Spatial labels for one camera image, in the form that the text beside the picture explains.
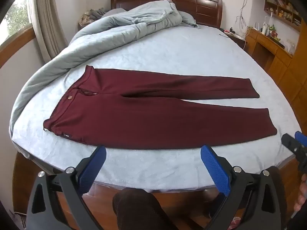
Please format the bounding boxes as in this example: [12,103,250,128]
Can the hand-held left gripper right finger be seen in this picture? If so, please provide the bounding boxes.
[200,145,288,230]

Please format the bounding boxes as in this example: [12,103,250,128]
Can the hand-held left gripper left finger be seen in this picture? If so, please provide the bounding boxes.
[26,146,106,230]

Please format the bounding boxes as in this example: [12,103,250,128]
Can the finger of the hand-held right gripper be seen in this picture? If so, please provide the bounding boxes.
[295,131,307,148]
[281,134,300,154]

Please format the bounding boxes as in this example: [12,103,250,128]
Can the maroon pants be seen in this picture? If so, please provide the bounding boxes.
[43,65,278,150]

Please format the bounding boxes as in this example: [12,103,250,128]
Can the person's right hand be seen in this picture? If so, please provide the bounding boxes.
[294,172,307,212]

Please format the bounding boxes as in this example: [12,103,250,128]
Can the person's leg in brown trousers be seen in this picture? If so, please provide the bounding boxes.
[112,188,179,230]

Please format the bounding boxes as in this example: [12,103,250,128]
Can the wooden desk cabinet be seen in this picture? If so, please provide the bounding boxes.
[245,27,307,135]

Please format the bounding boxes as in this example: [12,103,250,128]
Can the dark nightstand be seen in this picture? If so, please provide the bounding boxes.
[219,27,247,51]

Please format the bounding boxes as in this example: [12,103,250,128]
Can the light blue bed sheet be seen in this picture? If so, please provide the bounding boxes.
[11,24,303,193]

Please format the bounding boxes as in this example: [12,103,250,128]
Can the grey-blue duvet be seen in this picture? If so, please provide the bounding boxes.
[9,0,199,160]

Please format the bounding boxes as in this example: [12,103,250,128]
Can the pile of grey clothes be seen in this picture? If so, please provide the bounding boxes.
[80,8,107,25]

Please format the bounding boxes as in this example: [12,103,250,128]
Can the beige curtain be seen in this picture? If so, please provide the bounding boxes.
[28,0,69,61]

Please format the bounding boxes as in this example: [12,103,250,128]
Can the dark wooden headboard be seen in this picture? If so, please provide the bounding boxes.
[111,0,223,29]

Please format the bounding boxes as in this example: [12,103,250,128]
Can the window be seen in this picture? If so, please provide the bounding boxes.
[0,0,36,65]

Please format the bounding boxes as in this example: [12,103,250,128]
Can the wooden wall shelf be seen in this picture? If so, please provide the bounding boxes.
[263,0,302,32]

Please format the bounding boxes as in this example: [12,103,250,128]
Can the white wall cables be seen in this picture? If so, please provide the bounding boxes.
[236,0,250,40]

